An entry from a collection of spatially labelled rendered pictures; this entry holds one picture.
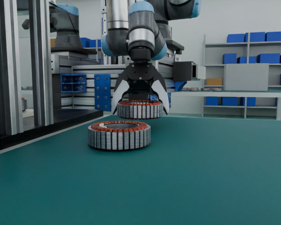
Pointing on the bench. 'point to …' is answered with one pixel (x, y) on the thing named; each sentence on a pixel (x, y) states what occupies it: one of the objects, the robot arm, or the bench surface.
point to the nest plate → (27, 113)
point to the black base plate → (10, 141)
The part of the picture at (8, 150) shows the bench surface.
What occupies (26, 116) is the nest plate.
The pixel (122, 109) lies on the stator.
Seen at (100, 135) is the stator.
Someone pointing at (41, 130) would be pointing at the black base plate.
